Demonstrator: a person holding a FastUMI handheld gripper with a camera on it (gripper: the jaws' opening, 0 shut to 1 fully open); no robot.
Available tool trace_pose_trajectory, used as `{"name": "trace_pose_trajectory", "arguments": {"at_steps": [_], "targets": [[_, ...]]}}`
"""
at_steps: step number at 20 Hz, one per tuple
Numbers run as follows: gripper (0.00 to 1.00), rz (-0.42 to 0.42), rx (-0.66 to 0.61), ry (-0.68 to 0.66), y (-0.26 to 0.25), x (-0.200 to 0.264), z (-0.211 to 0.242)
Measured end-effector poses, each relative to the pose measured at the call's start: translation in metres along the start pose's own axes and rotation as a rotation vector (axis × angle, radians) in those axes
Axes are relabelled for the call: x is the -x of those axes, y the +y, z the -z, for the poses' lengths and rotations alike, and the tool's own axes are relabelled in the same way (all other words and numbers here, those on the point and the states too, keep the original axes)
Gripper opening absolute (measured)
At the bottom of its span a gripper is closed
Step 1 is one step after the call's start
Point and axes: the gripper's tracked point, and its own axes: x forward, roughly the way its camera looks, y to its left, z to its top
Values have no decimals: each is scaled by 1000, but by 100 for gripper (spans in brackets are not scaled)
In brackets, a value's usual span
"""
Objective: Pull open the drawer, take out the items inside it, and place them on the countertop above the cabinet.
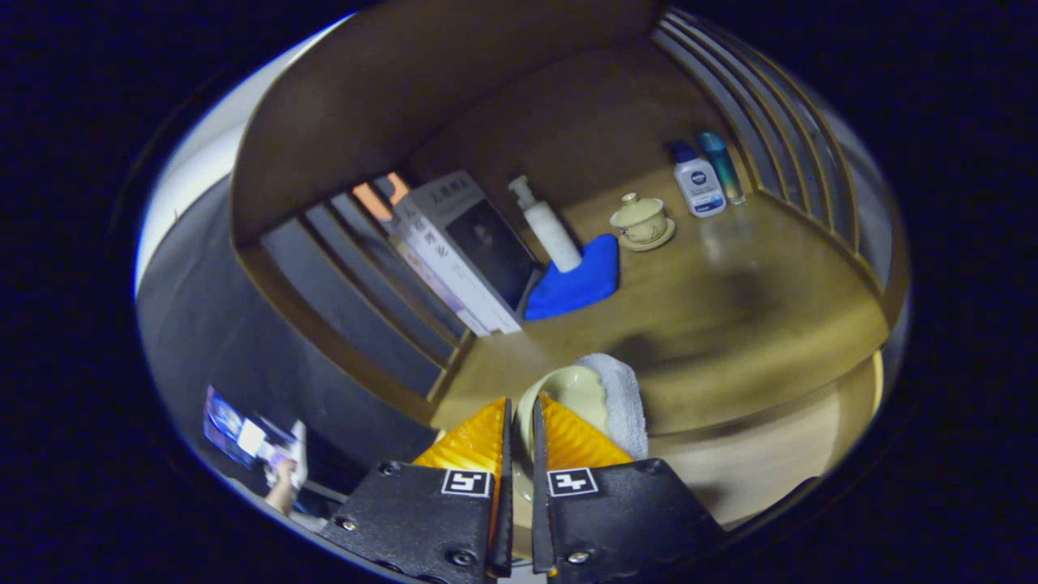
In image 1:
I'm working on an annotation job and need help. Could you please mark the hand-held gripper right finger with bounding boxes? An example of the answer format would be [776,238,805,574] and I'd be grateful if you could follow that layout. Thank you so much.
[531,393,728,584]

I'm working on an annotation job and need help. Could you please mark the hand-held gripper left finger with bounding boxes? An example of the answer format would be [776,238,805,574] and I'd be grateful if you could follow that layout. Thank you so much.
[319,396,515,584]

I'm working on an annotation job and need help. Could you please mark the wooden drawer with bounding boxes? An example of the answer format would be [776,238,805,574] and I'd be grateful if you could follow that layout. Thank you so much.
[519,349,886,560]

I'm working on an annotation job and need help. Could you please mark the wooden countertop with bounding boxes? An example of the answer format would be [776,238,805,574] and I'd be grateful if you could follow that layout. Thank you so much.
[430,166,891,435]

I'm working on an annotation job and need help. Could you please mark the wooden cabinet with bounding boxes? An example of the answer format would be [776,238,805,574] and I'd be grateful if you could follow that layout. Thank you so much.
[229,0,911,439]

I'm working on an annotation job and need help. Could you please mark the blue cloth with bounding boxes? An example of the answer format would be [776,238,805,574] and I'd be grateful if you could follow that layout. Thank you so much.
[524,234,621,322]

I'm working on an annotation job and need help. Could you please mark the thin purple book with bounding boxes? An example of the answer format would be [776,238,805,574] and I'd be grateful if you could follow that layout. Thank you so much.
[385,235,479,337]

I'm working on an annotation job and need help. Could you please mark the computer monitor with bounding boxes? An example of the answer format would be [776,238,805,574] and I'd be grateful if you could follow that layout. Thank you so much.
[203,385,301,475]

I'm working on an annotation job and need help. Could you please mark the white book with dark cover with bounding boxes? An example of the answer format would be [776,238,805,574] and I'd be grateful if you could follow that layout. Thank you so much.
[397,169,544,335]

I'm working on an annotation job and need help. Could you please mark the white pump bottle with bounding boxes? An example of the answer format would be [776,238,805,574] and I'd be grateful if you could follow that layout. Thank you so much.
[508,175,584,273]

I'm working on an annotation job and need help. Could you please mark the beige lidded teacup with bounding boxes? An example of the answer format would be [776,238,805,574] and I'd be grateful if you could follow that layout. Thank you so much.
[609,192,676,252]

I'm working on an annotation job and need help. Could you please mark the black backdrop cloth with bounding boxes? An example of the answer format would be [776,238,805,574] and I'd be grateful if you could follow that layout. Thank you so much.
[134,170,455,528]

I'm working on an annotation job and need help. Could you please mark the white lotion bottle blue cap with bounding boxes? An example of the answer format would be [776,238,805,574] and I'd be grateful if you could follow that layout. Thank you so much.
[667,140,727,218]

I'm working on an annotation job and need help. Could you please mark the teal bottle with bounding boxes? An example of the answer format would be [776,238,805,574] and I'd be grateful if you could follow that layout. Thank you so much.
[697,131,746,206]

